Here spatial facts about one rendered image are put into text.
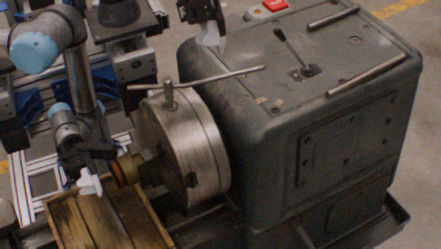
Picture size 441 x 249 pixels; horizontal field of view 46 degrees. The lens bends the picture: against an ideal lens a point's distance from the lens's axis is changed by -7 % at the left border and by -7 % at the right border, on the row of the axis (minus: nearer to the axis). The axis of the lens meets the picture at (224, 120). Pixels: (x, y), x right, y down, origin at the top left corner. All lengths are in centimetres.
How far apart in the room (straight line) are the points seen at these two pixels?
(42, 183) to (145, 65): 112
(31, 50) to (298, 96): 67
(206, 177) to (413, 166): 177
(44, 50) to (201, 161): 48
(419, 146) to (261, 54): 174
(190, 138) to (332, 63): 43
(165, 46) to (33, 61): 236
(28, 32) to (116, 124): 155
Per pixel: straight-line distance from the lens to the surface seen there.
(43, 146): 289
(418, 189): 287
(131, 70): 179
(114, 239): 157
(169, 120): 135
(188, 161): 134
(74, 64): 159
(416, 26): 401
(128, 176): 142
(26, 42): 138
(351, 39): 157
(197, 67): 149
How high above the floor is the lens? 216
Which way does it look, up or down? 44 degrees down
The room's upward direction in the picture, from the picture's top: 4 degrees counter-clockwise
